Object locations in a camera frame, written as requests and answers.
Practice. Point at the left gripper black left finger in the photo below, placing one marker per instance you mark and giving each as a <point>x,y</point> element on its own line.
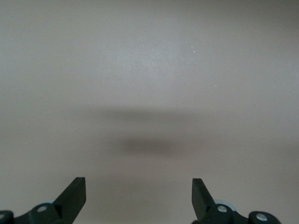
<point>70,200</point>

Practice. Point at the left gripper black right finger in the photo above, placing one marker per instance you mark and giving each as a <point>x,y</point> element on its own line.
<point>201,200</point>

